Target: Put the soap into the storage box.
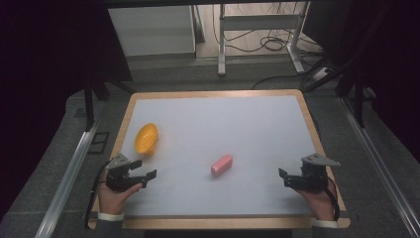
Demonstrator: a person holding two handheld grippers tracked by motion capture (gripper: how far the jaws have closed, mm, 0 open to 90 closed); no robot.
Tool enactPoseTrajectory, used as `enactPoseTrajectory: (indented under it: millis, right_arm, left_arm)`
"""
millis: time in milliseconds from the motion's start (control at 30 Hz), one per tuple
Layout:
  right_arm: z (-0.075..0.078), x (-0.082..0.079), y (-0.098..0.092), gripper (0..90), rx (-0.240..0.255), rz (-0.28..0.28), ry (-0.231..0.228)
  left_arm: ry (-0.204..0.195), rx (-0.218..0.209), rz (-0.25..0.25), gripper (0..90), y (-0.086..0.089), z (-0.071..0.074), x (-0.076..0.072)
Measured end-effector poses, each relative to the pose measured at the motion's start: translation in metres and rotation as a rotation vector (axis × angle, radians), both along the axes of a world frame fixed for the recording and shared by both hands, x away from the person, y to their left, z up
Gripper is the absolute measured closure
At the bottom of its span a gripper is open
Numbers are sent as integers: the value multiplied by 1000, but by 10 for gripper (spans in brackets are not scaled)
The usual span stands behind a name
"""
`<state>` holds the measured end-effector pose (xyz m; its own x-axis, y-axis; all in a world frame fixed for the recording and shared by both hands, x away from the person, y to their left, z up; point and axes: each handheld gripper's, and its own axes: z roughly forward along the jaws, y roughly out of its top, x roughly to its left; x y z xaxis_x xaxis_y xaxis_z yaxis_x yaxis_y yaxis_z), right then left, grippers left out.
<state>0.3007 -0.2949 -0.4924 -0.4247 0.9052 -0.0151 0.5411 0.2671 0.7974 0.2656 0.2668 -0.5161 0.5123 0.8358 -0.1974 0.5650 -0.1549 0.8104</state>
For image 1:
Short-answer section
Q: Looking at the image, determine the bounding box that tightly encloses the pink soap bar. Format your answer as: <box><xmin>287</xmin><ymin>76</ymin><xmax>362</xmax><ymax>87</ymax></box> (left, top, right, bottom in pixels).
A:
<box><xmin>210</xmin><ymin>154</ymin><xmax>234</xmax><ymax>179</ymax></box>

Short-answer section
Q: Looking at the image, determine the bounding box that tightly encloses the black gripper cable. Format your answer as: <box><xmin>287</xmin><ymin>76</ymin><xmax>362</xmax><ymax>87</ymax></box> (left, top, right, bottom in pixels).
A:
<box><xmin>324</xmin><ymin>176</ymin><xmax>342</xmax><ymax>222</ymax></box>
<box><xmin>84</xmin><ymin>159</ymin><xmax>113</xmax><ymax>230</ymax></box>

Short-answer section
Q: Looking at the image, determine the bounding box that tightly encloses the dark floor outlet cover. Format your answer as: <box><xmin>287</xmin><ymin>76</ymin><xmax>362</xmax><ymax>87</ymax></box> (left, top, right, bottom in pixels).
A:
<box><xmin>86</xmin><ymin>131</ymin><xmax>110</xmax><ymax>156</ymax></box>

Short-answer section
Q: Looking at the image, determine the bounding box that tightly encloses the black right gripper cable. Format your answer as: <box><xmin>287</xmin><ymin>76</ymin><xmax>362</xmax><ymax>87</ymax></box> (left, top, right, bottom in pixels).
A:
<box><xmin>324</xmin><ymin>176</ymin><xmax>342</xmax><ymax>222</ymax></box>

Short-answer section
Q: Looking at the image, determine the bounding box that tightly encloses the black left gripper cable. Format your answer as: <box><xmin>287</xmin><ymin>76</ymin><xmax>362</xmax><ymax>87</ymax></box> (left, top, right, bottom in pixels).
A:
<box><xmin>84</xmin><ymin>159</ymin><xmax>113</xmax><ymax>230</ymax></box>

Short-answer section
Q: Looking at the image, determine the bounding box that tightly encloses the tangle of black floor cables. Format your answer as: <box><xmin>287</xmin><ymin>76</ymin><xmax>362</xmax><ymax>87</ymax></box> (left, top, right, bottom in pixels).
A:
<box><xmin>211</xmin><ymin>2</ymin><xmax>326</xmax><ymax>67</ymax></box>

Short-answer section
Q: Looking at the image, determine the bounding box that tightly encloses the white metal desk frame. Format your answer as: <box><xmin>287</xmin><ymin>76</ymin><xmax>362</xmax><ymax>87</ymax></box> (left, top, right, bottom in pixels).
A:
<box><xmin>217</xmin><ymin>1</ymin><xmax>312</xmax><ymax>77</ymax></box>

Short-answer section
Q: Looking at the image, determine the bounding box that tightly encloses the person's left hand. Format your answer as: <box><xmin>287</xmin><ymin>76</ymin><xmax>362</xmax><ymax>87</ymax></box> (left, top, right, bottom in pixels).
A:
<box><xmin>97</xmin><ymin>179</ymin><xmax>144</xmax><ymax>216</ymax></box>

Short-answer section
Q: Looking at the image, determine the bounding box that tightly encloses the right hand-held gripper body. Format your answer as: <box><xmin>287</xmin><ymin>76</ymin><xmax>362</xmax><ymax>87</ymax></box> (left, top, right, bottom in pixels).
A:
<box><xmin>296</xmin><ymin>153</ymin><xmax>342</xmax><ymax>194</ymax></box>

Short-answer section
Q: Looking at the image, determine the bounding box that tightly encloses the black metal stand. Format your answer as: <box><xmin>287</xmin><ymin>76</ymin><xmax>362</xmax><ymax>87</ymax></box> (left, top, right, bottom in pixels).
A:
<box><xmin>303</xmin><ymin>49</ymin><xmax>377</xmax><ymax>129</ymax></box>
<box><xmin>82</xmin><ymin>73</ymin><xmax>137</xmax><ymax>133</ymax></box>

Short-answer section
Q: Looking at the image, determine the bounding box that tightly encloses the white cabinet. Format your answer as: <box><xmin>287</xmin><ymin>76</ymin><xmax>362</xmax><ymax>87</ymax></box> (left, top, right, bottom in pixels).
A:
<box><xmin>107</xmin><ymin>4</ymin><xmax>197</xmax><ymax>58</ymax></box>

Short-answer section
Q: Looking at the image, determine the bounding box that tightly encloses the aluminium rail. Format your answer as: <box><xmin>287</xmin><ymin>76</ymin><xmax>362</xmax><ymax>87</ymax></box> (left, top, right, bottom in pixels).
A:
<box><xmin>34</xmin><ymin>121</ymin><xmax>101</xmax><ymax>238</ymax></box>
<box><xmin>339</xmin><ymin>96</ymin><xmax>420</xmax><ymax>238</ymax></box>

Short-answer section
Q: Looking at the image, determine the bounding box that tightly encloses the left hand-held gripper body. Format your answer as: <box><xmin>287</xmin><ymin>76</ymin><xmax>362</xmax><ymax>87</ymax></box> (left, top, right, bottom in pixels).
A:
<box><xmin>105</xmin><ymin>152</ymin><xmax>147</xmax><ymax>193</ymax></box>

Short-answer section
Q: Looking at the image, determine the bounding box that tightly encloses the orange mango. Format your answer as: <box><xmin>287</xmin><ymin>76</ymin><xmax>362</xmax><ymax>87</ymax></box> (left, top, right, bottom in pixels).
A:
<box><xmin>134</xmin><ymin>122</ymin><xmax>159</xmax><ymax>157</ymax></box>

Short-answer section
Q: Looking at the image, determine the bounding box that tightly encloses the white power strip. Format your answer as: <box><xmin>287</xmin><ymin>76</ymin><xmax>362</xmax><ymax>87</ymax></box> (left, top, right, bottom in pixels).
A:
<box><xmin>311</xmin><ymin>66</ymin><xmax>332</xmax><ymax>82</ymax></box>

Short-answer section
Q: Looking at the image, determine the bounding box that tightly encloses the person's right hand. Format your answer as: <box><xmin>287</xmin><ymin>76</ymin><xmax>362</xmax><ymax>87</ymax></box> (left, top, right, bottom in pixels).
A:
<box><xmin>295</xmin><ymin>179</ymin><xmax>337</xmax><ymax>221</ymax></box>

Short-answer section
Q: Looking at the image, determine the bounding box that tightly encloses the long black floor cable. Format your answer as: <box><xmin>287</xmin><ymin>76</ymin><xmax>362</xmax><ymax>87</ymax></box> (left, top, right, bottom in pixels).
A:
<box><xmin>251</xmin><ymin>72</ymin><xmax>310</xmax><ymax>91</ymax></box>

